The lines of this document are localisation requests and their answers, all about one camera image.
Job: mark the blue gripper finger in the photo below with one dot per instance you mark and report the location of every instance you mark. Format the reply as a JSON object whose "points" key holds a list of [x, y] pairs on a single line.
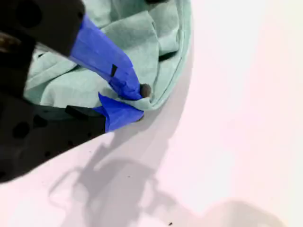
{"points": [[120, 116], [101, 54]]}

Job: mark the pale green T-shirt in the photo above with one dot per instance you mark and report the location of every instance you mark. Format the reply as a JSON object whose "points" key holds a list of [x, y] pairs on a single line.
{"points": [[142, 35]]}

